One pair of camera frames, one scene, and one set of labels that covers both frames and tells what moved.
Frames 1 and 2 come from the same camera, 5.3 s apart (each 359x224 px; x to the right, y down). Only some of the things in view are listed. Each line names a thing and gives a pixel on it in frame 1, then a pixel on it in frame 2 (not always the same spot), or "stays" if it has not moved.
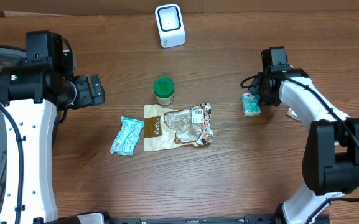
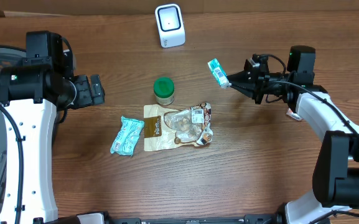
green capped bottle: x=164 y=89 stays
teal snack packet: x=127 y=139 stays
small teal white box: x=251 y=104 → x=219 y=73
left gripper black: x=89 y=91 stays
